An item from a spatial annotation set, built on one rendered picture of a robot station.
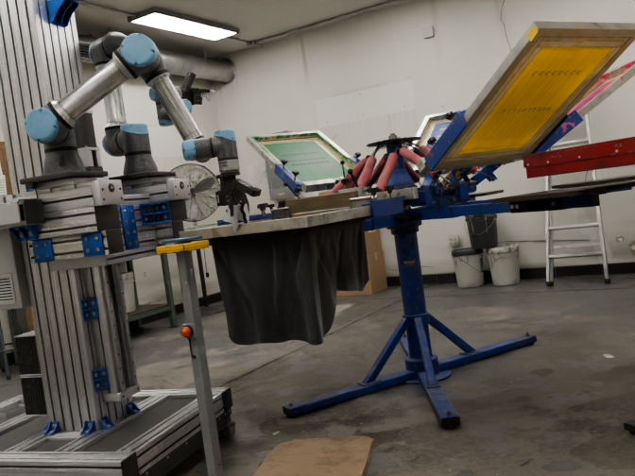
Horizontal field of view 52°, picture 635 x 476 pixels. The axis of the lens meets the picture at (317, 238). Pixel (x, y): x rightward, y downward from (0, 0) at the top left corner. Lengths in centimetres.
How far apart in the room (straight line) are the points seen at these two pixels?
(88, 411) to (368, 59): 541
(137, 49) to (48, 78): 58
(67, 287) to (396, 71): 512
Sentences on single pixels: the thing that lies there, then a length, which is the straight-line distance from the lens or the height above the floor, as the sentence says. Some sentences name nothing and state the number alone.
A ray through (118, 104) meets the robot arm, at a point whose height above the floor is 159.
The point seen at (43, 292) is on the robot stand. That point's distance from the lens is 295.
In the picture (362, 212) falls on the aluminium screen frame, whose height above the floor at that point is 97.
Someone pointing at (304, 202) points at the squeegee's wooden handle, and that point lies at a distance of 290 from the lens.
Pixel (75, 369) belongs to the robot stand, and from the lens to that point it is 291.
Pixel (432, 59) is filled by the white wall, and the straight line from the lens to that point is 713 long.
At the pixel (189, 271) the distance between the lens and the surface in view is 231.
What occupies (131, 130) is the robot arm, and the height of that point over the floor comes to 145.
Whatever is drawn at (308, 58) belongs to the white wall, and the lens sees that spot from 781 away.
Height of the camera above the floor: 103
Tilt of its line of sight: 3 degrees down
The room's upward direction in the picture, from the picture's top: 8 degrees counter-clockwise
